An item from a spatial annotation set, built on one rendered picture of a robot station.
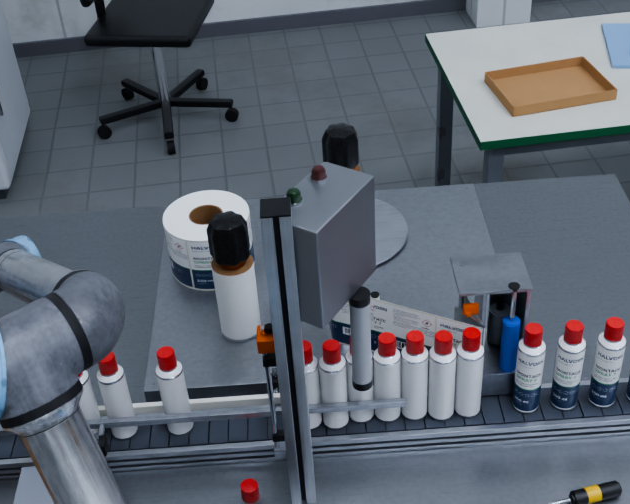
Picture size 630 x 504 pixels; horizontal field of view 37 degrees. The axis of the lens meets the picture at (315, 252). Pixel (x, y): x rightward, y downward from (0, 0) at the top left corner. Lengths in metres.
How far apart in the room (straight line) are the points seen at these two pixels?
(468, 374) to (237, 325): 0.52
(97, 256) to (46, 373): 1.21
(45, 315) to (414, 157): 3.12
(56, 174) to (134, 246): 2.00
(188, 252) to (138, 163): 2.27
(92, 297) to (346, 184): 0.42
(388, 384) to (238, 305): 0.39
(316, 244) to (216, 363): 0.71
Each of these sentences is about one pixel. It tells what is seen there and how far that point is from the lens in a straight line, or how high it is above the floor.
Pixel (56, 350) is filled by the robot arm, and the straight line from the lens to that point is 1.28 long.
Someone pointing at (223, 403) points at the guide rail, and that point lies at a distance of 1.91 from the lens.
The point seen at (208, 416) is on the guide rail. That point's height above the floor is 0.96.
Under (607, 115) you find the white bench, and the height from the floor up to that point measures 0.80.
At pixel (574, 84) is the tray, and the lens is 3.18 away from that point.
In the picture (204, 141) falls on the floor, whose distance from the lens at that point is 4.48.
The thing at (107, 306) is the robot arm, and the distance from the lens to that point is 1.32.
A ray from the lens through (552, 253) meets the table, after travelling 2.38.
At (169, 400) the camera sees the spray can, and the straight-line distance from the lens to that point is 1.83.
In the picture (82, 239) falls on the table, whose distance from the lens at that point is 2.54.
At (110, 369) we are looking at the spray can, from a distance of 1.80.
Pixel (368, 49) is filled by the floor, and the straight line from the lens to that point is 5.20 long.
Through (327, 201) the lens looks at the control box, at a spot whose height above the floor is 1.47.
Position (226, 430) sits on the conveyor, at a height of 0.88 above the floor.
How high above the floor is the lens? 2.29
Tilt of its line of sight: 38 degrees down
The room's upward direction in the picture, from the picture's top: 4 degrees counter-clockwise
